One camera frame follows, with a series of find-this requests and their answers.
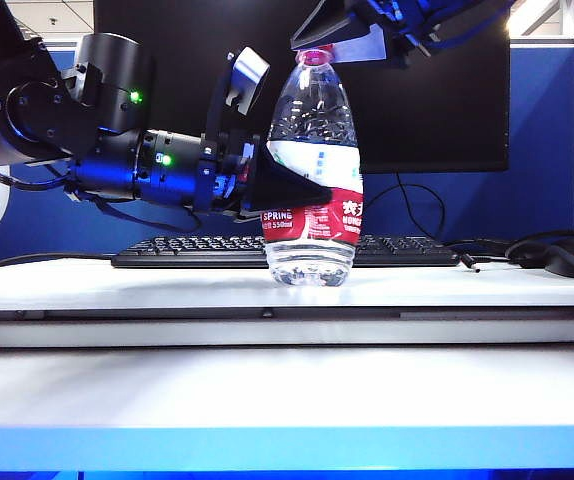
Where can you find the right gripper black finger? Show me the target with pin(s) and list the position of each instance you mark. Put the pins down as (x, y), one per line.
(367, 47)
(327, 27)

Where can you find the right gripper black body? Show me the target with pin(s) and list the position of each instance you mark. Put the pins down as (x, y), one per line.
(402, 20)

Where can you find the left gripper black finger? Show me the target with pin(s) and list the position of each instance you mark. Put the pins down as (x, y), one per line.
(282, 190)

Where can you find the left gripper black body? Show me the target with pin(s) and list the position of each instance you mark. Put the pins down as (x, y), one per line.
(227, 175)

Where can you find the red bottle cap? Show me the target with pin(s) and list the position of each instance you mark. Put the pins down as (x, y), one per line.
(317, 57)

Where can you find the clear plastic water bottle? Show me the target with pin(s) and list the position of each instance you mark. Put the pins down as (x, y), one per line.
(317, 125)

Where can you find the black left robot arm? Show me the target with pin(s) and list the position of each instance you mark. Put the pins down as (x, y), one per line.
(112, 90)

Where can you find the black Logitech keyboard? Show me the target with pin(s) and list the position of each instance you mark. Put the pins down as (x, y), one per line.
(192, 250)

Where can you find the black ASUS monitor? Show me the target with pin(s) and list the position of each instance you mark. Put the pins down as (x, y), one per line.
(442, 110)

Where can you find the ceiling light panel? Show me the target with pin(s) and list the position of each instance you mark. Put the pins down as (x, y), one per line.
(532, 17)

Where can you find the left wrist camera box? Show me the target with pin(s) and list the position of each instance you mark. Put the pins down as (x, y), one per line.
(247, 70)

